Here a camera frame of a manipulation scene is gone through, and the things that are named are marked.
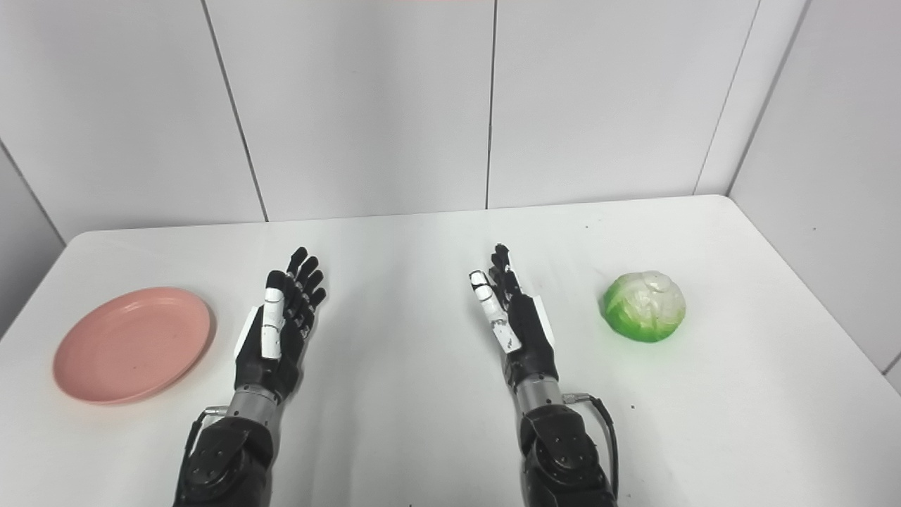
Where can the pink round plate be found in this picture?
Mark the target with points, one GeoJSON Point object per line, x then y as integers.
{"type": "Point", "coordinates": [134, 345]}

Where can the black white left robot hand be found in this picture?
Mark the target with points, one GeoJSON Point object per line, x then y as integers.
{"type": "Point", "coordinates": [278, 359]}

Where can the green white cabbage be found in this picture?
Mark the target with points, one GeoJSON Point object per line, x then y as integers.
{"type": "Point", "coordinates": [644, 310]}

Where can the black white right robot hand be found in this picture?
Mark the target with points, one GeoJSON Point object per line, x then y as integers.
{"type": "Point", "coordinates": [528, 338]}

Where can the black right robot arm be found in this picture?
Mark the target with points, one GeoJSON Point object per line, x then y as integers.
{"type": "Point", "coordinates": [563, 458]}

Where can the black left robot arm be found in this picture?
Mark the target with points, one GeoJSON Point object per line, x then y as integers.
{"type": "Point", "coordinates": [229, 458]}

